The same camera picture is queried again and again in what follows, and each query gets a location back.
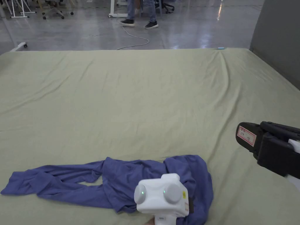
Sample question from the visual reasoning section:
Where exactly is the bed with pale green sheet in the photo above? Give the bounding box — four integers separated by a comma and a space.
0, 48, 300, 225

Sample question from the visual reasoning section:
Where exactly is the white office chair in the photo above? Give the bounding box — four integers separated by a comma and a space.
41, 0, 65, 20

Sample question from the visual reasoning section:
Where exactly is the white rolling stand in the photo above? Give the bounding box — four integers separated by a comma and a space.
0, 9, 28, 52

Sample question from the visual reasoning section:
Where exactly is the dark blue shirt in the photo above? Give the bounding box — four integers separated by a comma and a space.
0, 154, 214, 225

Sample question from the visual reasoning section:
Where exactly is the white table frame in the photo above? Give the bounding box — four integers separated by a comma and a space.
9, 0, 37, 18

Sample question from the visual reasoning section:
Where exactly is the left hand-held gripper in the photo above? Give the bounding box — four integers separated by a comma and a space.
134, 173, 195, 225

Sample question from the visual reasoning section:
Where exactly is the black office chair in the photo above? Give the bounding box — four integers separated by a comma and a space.
154, 0, 175, 14

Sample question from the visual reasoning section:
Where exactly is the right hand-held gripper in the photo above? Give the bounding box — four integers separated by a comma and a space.
236, 121, 300, 185

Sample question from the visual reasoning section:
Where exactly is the white floor cable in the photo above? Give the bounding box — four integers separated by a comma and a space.
116, 23, 150, 51

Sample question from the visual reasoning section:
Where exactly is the white desk with castor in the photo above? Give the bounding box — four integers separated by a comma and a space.
108, 0, 130, 18

